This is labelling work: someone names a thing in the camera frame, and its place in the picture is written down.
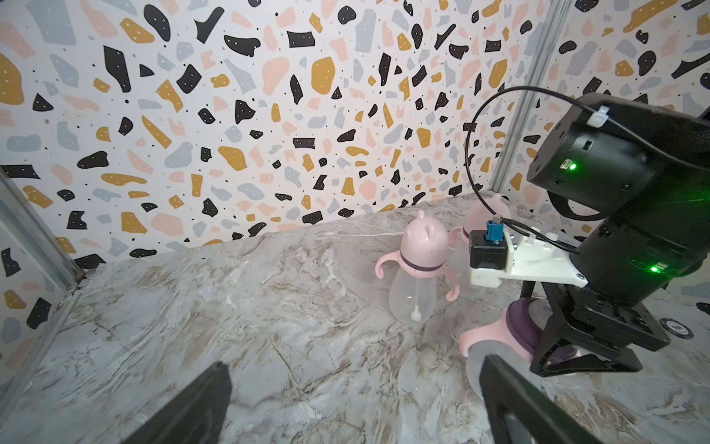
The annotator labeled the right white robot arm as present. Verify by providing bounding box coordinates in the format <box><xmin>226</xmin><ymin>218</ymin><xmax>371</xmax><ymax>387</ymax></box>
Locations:
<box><xmin>527</xmin><ymin>92</ymin><xmax>709</xmax><ymax>377</ymax></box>

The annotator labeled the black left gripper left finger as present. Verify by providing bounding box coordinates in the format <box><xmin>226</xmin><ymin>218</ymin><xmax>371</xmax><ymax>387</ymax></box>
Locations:
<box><xmin>124</xmin><ymin>362</ymin><xmax>232</xmax><ymax>444</ymax></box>

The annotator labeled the corner aluminium post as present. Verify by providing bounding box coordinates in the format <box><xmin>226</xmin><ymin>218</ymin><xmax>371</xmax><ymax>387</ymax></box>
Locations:
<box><xmin>1</xmin><ymin>168</ymin><xmax>82</xmax><ymax>423</ymax></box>
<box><xmin>490</xmin><ymin>0</ymin><xmax>572</xmax><ymax>192</ymax></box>

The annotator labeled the small clear baby bottle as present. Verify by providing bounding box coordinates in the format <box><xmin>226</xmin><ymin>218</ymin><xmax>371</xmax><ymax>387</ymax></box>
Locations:
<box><xmin>374</xmin><ymin>209</ymin><xmax>462</xmax><ymax>327</ymax></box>

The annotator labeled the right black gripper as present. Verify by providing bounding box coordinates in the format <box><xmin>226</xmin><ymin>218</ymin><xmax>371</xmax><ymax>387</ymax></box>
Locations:
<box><xmin>520</xmin><ymin>281</ymin><xmax>670</xmax><ymax>377</ymax></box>

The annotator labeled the small dark round token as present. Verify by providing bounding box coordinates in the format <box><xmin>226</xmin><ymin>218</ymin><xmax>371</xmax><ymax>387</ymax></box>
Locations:
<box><xmin>659</xmin><ymin>318</ymin><xmax>694</xmax><ymax>340</ymax></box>

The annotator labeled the purple bottle collar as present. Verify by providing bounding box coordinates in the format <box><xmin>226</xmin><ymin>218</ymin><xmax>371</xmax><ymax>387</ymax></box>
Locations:
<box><xmin>398</xmin><ymin>251</ymin><xmax>446</xmax><ymax>273</ymax></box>
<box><xmin>505</xmin><ymin>298</ymin><xmax>553</xmax><ymax>356</ymax></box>

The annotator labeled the left corner aluminium post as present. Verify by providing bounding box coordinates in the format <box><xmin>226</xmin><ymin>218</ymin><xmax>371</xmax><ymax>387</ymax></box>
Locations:
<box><xmin>1</xmin><ymin>168</ymin><xmax>82</xmax><ymax>423</ymax></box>

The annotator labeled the pink handle ring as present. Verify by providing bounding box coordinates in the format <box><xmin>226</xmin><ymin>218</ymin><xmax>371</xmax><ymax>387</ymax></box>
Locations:
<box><xmin>374</xmin><ymin>249</ymin><xmax>462</xmax><ymax>303</ymax></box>
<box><xmin>457</xmin><ymin>296</ymin><xmax>550</xmax><ymax>359</ymax></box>

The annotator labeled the right thin black cable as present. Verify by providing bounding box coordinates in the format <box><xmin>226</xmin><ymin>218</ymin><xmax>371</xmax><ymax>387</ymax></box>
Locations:
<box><xmin>463</xmin><ymin>84</ymin><xmax>710</xmax><ymax>256</ymax></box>

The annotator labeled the right corner aluminium post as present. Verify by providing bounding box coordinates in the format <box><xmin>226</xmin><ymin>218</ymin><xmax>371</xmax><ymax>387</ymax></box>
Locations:
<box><xmin>490</xmin><ymin>0</ymin><xmax>572</xmax><ymax>192</ymax></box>

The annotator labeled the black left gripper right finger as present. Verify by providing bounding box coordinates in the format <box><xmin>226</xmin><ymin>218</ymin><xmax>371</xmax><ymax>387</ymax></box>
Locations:
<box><xmin>484</xmin><ymin>361</ymin><xmax>599</xmax><ymax>444</ymax></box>

